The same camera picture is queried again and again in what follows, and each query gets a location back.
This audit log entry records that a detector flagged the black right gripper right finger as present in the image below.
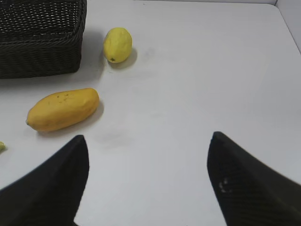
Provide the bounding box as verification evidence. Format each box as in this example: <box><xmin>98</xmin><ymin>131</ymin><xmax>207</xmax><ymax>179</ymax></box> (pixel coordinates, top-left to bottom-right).
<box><xmin>207</xmin><ymin>131</ymin><xmax>301</xmax><ymax>226</ymax></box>

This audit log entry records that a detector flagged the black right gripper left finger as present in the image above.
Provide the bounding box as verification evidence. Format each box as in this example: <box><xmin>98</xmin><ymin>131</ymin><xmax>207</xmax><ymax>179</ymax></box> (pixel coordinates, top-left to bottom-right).
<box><xmin>0</xmin><ymin>135</ymin><xmax>89</xmax><ymax>226</ymax></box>

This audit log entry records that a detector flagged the black woven basket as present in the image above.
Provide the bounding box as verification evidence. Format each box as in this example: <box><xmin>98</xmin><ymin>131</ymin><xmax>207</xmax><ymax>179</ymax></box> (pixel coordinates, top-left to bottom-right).
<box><xmin>0</xmin><ymin>0</ymin><xmax>87</xmax><ymax>79</ymax></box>

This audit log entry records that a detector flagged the yellow banana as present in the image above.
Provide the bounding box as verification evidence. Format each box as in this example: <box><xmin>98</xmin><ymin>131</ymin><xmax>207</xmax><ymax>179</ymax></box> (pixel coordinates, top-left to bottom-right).
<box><xmin>0</xmin><ymin>141</ymin><xmax>7</xmax><ymax>152</ymax></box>

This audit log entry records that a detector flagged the orange mango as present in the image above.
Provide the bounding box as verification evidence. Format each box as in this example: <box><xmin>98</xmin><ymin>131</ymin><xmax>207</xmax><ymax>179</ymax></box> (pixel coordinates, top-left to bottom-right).
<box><xmin>26</xmin><ymin>88</ymin><xmax>100</xmax><ymax>132</ymax></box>

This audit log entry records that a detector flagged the yellow lemon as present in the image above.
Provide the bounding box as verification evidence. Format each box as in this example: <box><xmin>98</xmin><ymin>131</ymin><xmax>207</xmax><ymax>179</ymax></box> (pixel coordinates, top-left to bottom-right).
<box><xmin>103</xmin><ymin>27</ymin><xmax>133</xmax><ymax>64</ymax></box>

